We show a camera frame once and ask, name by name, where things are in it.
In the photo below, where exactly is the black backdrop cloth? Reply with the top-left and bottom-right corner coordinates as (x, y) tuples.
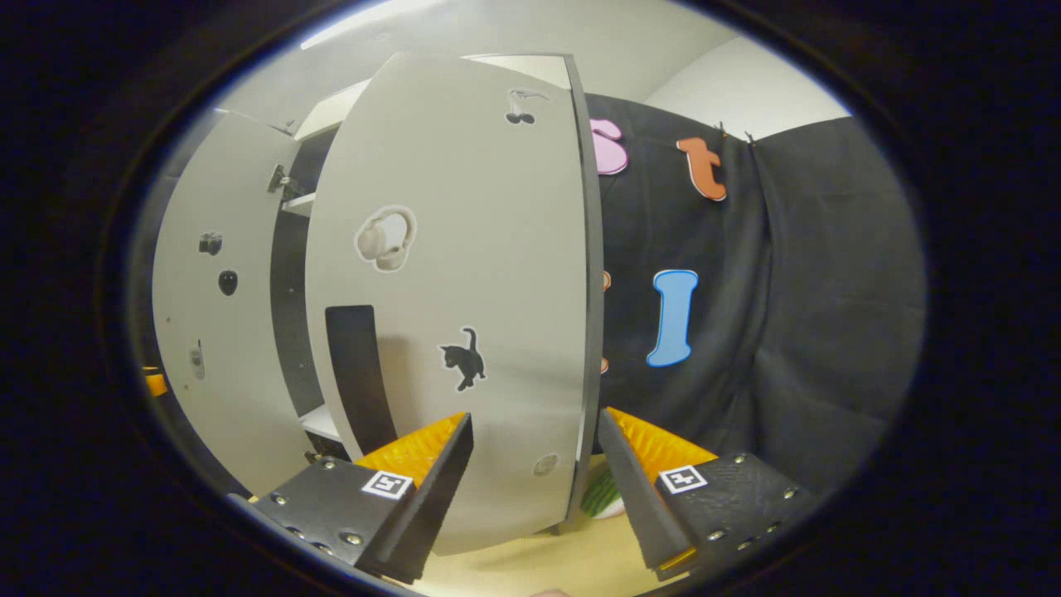
(584, 93), (929, 498)

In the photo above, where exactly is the white door with camera sticker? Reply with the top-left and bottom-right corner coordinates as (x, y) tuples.
(152, 109), (320, 498)

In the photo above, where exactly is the white cabinet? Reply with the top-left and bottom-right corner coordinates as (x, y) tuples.
(269, 51), (606, 531)

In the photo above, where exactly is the black door handle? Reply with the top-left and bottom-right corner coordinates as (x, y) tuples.
(325, 305), (399, 455)

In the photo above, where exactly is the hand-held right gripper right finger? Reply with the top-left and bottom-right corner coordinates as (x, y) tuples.
(597, 406), (817, 581)

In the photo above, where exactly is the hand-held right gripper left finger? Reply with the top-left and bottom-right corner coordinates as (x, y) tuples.
(228, 412), (475, 585)

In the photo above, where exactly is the white door with headphones sticker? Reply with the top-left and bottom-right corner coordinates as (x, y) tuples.
(304, 51), (591, 556)

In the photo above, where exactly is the watermelon slice toy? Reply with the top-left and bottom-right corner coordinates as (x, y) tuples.
(580, 468), (627, 521)

